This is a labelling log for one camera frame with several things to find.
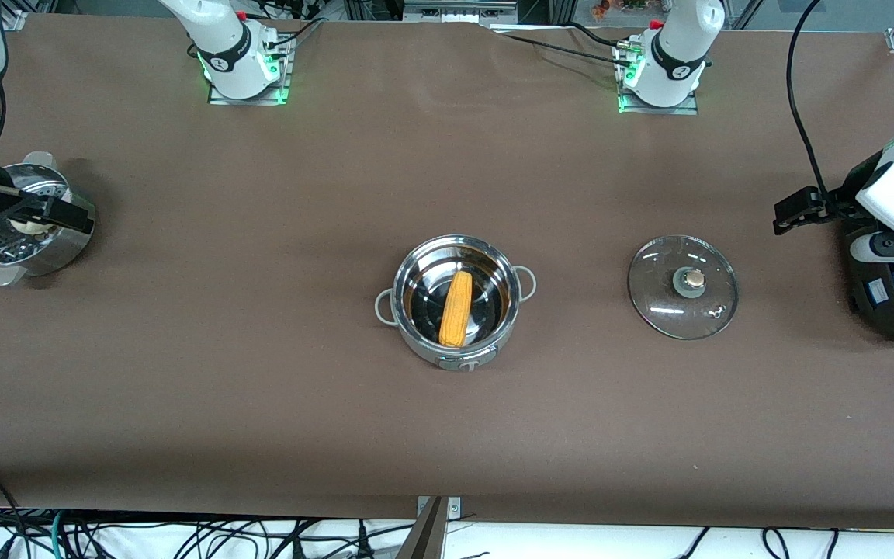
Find short black table cable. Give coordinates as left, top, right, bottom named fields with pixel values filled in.
left=567, top=22, right=622, bottom=47

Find dark grey pole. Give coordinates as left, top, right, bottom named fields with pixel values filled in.
left=394, top=497, right=448, bottom=559

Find brown table cover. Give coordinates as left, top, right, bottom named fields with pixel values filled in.
left=0, top=14, right=894, bottom=530

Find black base connector cables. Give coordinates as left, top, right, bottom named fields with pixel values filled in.
left=265, top=0, right=327, bottom=51

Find black rice cooker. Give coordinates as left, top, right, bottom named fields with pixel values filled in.
left=843, top=151, right=894, bottom=342

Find silver table edge bracket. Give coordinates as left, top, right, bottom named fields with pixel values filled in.
left=416, top=495, right=462, bottom=519

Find glass lid with knob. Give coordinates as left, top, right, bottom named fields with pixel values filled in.
left=627, top=235, right=740, bottom=341

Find long black table cable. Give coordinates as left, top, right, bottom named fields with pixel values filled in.
left=494, top=33, right=634, bottom=69

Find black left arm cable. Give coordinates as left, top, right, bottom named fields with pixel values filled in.
left=787, top=0, right=837, bottom=204

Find metal frame rail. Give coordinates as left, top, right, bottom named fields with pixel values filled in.
left=403, top=0, right=519, bottom=26

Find yellow corn cob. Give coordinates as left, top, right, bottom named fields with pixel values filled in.
left=438, top=270, right=473, bottom=348

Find steel steamer pot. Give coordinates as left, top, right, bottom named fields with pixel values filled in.
left=0, top=151, right=97, bottom=288

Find steel pot with handles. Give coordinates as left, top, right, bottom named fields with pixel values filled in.
left=374, top=234, right=537, bottom=372

